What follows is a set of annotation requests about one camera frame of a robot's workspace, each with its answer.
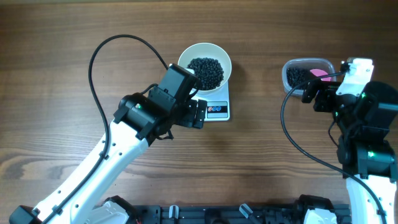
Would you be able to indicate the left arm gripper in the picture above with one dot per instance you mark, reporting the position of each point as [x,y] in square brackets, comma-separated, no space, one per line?
[193,112]

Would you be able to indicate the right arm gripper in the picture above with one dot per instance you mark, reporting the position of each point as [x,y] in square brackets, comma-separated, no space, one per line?
[321,96]

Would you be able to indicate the pink scoop blue handle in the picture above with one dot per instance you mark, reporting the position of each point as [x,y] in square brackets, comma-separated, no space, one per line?
[319,72]

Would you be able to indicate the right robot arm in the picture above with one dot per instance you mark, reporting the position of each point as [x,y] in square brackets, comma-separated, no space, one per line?
[368,160]

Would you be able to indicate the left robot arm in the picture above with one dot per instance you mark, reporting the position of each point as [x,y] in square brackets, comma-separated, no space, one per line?
[140,119]

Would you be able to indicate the black beans in bowl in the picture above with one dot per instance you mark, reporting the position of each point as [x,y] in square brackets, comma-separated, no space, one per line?
[209,71]

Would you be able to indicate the white round bowl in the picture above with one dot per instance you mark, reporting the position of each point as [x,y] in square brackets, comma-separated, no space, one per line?
[207,50]

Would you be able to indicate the white digital kitchen scale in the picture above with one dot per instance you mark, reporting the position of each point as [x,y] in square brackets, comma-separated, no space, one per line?
[218,105]

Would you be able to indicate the black beans pile in container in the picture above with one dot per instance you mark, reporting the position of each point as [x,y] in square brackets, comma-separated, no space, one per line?
[297,75]

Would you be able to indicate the clear plastic bean container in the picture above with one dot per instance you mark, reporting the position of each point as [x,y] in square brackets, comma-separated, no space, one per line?
[308,63]

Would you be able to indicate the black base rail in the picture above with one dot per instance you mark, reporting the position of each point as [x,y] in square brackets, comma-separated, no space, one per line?
[111,212]

